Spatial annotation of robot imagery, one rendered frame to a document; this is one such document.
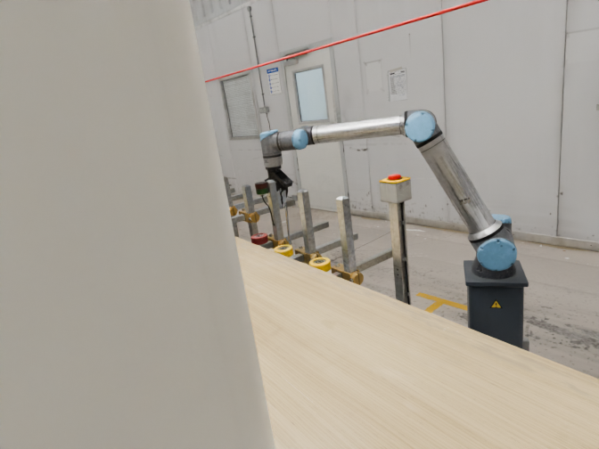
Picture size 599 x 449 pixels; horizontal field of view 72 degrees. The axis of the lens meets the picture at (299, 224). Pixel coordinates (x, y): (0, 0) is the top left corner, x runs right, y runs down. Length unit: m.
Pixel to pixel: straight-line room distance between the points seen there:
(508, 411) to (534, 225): 3.38
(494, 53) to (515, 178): 1.09
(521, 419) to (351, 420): 0.30
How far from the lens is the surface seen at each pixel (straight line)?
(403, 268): 1.41
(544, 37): 3.99
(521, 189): 4.17
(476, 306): 2.13
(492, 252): 1.86
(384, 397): 0.92
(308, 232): 1.76
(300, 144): 1.92
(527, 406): 0.94
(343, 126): 1.99
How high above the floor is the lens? 1.50
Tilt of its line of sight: 17 degrees down
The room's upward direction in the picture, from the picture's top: 8 degrees counter-clockwise
